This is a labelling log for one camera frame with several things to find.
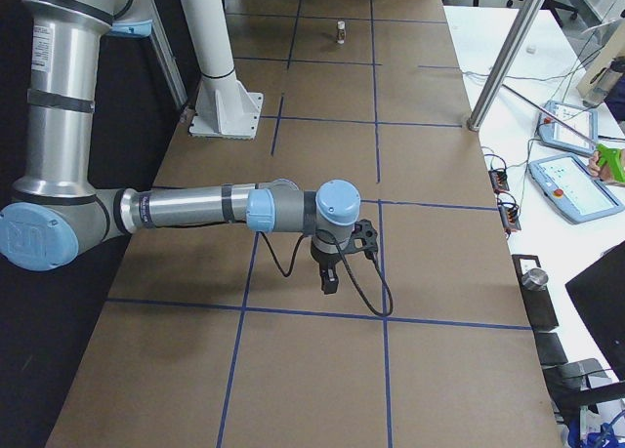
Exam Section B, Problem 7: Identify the black camera cable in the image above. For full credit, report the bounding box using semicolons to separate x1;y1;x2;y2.
261;230;395;317

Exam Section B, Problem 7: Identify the orange black connector box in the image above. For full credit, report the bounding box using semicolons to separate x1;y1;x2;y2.
497;201;521;234
488;168;510;193

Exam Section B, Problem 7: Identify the black monitor corner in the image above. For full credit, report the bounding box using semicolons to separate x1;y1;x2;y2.
565;242;624;381

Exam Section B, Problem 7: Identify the aluminium frame post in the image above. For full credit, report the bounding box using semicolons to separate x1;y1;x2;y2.
466;0;545;132

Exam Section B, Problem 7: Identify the near teach pendant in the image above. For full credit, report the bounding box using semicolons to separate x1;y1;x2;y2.
528;153;624;224

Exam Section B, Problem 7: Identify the far orange black connector box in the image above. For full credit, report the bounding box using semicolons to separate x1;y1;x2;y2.
488;168;510;193

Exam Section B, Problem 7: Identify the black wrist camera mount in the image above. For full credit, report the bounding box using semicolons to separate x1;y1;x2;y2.
344;219;379;260

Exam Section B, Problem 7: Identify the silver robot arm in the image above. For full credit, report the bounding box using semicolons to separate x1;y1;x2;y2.
1;0;364;294

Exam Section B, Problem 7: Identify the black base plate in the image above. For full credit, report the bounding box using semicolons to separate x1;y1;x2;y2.
512;254;559;332

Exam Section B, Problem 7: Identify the white pedestal column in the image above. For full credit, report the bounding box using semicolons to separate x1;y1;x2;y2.
181;0;264;140

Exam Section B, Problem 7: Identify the teach pendant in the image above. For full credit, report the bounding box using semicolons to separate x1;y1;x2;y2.
537;100;598;156
528;153;624;224

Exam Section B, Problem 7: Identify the silver cylinder weight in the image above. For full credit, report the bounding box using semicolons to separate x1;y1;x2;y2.
521;267;549;291

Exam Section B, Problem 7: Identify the white brass PPR valve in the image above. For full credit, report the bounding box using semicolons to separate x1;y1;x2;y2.
336;20;346;45

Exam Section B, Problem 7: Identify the green handheld tool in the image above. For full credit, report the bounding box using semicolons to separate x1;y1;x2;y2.
596;144;624;184

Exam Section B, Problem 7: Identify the far teach pendant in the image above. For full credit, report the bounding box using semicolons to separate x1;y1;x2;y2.
537;100;598;156

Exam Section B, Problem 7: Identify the near orange black connector box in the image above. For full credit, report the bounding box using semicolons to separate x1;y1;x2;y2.
497;201;521;234

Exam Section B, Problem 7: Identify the person hand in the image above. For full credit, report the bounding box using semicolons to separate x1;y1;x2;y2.
588;151;613;183

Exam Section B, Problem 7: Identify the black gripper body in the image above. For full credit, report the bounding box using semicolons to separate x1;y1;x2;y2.
311;245;341;274

